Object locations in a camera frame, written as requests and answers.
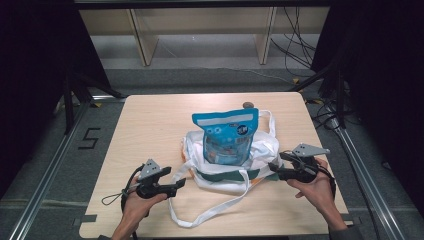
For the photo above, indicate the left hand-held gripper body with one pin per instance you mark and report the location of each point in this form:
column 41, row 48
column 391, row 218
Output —
column 148, row 181

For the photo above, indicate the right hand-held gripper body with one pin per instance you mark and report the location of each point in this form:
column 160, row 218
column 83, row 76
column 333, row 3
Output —
column 305, row 166

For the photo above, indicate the white tote bag colourful blobs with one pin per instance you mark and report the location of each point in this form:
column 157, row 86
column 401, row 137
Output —
column 263, row 150

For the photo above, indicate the blue snack pouch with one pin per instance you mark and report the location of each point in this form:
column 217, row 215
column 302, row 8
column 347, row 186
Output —
column 230, row 136

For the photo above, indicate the person's left hand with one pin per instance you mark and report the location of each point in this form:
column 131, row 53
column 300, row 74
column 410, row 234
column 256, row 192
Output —
column 140, row 205

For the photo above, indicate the person's right hand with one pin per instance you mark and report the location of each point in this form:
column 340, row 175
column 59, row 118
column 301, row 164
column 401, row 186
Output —
column 316, row 193

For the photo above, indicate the small dark round object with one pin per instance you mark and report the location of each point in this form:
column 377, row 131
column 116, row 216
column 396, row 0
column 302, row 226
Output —
column 248, row 105

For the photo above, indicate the grey tape strip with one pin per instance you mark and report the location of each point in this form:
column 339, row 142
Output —
column 85, row 220

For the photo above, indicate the black metal stand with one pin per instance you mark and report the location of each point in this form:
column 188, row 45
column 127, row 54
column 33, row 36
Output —
column 338, row 90
column 71, row 100

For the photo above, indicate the dark curtain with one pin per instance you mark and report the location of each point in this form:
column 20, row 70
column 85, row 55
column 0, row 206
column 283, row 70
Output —
column 36, row 76
column 383, row 83

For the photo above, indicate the aluminium floor rail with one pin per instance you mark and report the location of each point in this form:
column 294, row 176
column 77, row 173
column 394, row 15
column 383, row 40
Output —
column 50, row 173
column 366, row 180

